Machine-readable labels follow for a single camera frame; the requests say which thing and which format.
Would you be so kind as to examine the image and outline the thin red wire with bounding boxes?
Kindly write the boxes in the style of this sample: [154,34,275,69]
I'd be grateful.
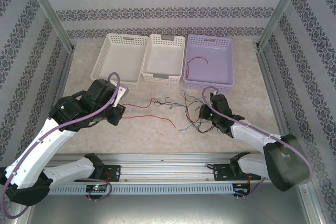
[185,56,209,79]
[123,102,151,109]
[122,114,177,130]

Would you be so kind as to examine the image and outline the thin black wire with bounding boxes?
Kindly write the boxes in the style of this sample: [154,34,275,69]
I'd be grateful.
[149,92,177,107]
[183,98,208,127]
[194,119,220,134]

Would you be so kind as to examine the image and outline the thin blue wire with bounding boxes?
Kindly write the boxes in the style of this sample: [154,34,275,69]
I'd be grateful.
[167,89,203,111]
[177,120,204,133]

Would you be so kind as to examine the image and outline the white plastic basket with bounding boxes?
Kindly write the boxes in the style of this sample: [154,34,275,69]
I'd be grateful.
[90,33,150,90]

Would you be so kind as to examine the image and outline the purple plastic basket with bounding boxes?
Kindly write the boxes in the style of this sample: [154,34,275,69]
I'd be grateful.
[183,34,235,93]

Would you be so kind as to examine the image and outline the small circuit board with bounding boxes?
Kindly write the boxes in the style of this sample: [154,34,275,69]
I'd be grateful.
[85,184,109,194]
[233,183,252,196]

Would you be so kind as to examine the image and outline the sheet metal panel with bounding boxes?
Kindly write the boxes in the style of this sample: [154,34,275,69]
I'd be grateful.
[15,191,324,224]

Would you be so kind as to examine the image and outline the aluminium side rail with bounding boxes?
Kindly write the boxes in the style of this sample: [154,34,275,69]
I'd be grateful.
[41,49,77,162]
[256,47,297,141]

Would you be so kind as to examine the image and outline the white basket with grey handles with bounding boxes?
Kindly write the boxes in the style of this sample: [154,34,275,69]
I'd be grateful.
[141,34,186,85]

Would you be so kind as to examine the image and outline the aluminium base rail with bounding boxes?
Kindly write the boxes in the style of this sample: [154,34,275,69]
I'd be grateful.
[49,152,267,183]

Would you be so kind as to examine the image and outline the slotted grey cable duct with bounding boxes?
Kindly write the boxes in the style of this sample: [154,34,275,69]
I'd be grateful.
[48,183,235,195]

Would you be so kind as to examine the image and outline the aluminium frame post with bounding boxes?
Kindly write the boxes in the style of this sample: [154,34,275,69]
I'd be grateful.
[255,0,316,51]
[23,0,77,53]

